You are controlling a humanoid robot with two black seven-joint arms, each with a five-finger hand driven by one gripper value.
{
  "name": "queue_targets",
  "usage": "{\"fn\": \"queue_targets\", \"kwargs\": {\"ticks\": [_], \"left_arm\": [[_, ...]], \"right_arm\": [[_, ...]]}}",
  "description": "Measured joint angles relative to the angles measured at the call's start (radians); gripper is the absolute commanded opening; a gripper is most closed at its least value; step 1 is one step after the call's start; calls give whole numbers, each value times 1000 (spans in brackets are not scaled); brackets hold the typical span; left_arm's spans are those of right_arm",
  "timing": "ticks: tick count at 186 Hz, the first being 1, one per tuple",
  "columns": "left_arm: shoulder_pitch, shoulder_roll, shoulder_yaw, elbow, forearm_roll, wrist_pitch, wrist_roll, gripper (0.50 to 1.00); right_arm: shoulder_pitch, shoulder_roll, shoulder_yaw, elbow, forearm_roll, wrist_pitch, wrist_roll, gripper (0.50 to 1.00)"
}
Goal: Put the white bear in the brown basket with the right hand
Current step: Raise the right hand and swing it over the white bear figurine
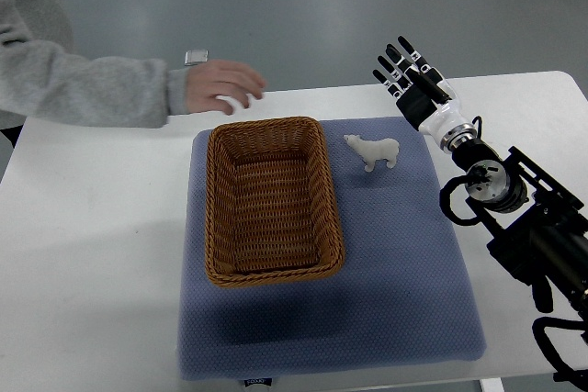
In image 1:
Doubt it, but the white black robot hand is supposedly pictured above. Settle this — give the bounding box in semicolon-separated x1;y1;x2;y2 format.
372;36;474;141

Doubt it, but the white bear figurine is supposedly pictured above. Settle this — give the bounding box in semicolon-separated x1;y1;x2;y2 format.
344;134;400;173

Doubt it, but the person's bare hand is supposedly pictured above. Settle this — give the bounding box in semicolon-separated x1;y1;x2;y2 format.
186;60;266;115

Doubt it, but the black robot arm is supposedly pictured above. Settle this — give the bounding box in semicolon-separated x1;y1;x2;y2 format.
373;37;587;341

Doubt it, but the blue-grey quilted mat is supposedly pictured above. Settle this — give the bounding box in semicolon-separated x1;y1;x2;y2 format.
177;117;486;381

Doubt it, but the grey sleeved forearm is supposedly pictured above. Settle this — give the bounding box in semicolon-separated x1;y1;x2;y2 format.
1;0;187;129

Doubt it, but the brown wicker basket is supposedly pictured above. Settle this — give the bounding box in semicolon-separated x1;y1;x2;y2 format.
204;117;345;288

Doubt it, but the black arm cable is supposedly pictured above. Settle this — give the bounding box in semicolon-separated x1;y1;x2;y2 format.
531;317;588;391

